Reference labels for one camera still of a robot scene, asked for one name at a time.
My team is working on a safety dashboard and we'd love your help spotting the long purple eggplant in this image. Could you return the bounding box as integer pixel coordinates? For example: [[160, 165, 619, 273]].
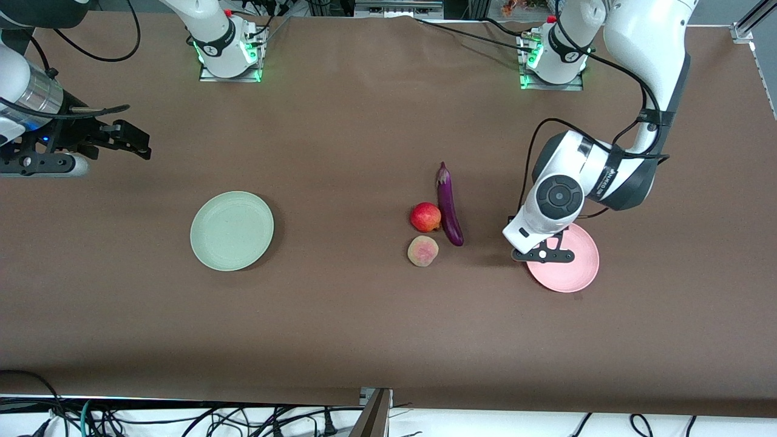
[[435, 161, 465, 247]]

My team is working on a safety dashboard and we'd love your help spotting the yellow pink peach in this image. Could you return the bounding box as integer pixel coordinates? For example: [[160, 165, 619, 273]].
[[407, 235, 440, 268]]

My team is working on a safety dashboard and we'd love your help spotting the red pomegranate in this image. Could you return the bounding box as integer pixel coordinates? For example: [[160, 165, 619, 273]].
[[410, 202, 443, 234]]

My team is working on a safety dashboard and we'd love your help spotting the pink round plate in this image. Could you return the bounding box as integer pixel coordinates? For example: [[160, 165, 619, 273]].
[[525, 223, 600, 294]]

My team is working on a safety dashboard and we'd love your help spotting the pale green round plate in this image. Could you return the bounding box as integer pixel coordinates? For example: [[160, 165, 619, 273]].
[[190, 191, 275, 272]]

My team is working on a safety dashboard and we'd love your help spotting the brown table cover sheet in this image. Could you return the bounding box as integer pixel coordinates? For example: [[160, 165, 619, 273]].
[[0, 11, 777, 419]]

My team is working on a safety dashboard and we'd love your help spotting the grey metal box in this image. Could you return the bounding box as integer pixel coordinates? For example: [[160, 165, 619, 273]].
[[354, 0, 444, 19]]

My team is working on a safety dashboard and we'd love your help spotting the black cable along right arm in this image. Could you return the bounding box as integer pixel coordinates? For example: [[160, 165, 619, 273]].
[[24, 0, 141, 122]]

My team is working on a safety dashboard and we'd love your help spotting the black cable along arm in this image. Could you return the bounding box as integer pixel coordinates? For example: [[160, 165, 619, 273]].
[[24, 0, 141, 122], [519, 12, 671, 219]]

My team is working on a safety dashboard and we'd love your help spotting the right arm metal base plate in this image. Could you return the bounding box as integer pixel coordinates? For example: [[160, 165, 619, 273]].
[[199, 24, 268, 83]]

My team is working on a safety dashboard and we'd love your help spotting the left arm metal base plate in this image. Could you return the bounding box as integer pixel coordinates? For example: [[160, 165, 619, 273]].
[[518, 33, 585, 92]]

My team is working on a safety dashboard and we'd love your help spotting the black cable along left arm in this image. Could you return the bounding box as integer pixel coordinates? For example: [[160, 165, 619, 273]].
[[519, 12, 671, 219]]

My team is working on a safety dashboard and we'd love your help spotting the black cable lying on table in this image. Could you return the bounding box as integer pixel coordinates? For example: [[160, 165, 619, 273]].
[[416, 17, 535, 55]]

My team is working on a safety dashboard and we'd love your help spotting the aluminium post bracket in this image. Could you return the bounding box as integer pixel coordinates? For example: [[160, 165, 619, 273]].
[[349, 387, 394, 437]]

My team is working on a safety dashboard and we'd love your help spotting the black looped floor cable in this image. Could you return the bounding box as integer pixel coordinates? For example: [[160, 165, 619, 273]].
[[0, 369, 70, 437]]

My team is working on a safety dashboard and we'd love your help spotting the aluminium frame profile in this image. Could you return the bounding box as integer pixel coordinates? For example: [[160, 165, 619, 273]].
[[731, 0, 777, 119]]

